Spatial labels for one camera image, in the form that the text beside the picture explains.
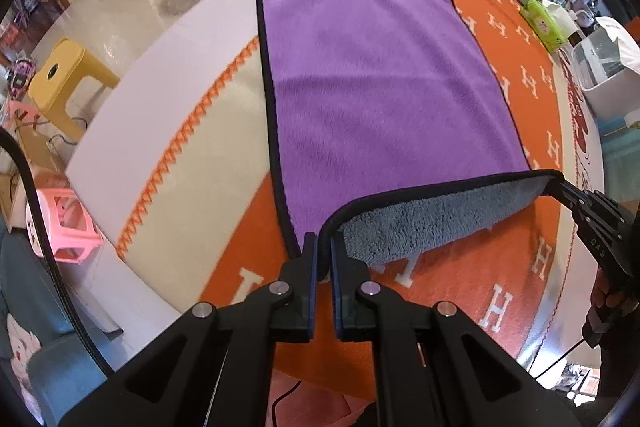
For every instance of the purple and grey towel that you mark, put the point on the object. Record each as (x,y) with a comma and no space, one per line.
(386,124)

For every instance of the white appliance with cloth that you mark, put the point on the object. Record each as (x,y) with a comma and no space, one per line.
(607,63)

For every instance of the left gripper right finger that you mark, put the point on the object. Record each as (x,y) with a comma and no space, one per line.
(353,317)

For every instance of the pink plastic stool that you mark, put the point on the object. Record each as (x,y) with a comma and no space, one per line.
(72,234)

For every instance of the orange H-pattern table runner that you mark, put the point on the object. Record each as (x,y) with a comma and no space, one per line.
(555,127)

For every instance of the green tissue pack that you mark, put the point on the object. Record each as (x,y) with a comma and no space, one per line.
(550,22)

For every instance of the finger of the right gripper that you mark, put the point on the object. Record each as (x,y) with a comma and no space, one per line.
(567,194)

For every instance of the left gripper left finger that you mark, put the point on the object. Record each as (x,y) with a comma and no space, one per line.
(294,319)

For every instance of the yellow plastic stool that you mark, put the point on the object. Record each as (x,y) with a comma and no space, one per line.
(67,65)

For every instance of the person's right hand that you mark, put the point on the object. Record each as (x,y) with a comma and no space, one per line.
(608,304)

